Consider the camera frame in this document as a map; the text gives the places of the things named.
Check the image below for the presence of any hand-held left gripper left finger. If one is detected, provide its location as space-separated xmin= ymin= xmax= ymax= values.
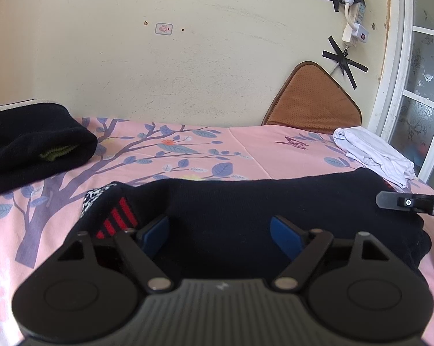
xmin=57 ymin=215 xmax=173 ymax=293

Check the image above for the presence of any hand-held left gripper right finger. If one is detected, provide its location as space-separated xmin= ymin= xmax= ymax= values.
xmin=270 ymin=215 xmax=392 ymax=293

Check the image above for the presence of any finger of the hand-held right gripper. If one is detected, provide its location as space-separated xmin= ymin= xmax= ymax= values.
xmin=376 ymin=191 xmax=434 ymax=221

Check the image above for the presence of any black red white printed garment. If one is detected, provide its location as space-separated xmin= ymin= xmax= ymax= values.
xmin=63 ymin=167 xmax=433 ymax=282

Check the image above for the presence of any white cloth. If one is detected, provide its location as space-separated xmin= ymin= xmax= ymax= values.
xmin=333 ymin=127 xmax=417 ymax=189

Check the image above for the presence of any pink tree-print bedsheet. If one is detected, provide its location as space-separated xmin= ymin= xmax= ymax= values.
xmin=0 ymin=117 xmax=434 ymax=346

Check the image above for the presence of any white framed frosted window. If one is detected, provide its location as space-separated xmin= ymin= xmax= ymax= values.
xmin=368 ymin=0 xmax=434 ymax=188

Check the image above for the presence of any brown cushion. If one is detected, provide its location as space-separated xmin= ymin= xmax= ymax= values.
xmin=262 ymin=61 xmax=362 ymax=128

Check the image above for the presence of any folded black cloth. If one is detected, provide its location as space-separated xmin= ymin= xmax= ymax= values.
xmin=0 ymin=99 xmax=98 ymax=196

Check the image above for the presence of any white power strip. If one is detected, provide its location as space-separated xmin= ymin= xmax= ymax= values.
xmin=342 ymin=1 xmax=370 ymax=48

